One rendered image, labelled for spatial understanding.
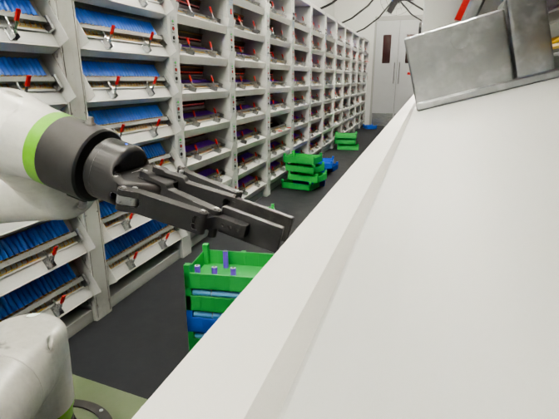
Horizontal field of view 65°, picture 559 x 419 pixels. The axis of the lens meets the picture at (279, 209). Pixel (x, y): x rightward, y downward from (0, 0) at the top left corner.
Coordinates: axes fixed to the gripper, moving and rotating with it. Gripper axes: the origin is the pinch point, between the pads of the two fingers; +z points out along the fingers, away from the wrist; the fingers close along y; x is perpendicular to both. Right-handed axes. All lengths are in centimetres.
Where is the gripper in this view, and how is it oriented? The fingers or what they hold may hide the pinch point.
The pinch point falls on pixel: (257, 224)
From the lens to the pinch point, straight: 48.2
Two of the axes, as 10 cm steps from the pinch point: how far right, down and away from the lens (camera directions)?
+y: -3.1, 2.7, -9.1
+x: 2.4, -9.0, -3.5
